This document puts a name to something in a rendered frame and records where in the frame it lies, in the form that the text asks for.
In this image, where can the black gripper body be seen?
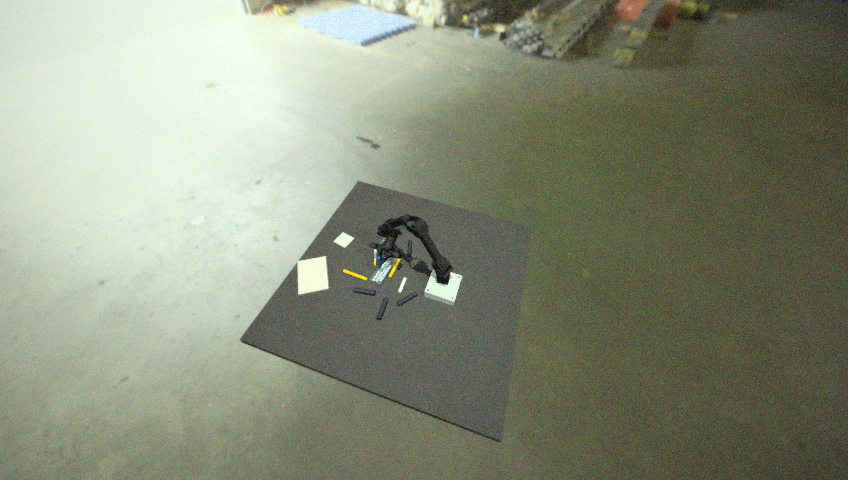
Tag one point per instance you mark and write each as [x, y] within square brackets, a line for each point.
[387, 245]

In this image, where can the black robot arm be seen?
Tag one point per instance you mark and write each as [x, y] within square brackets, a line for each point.
[440, 264]

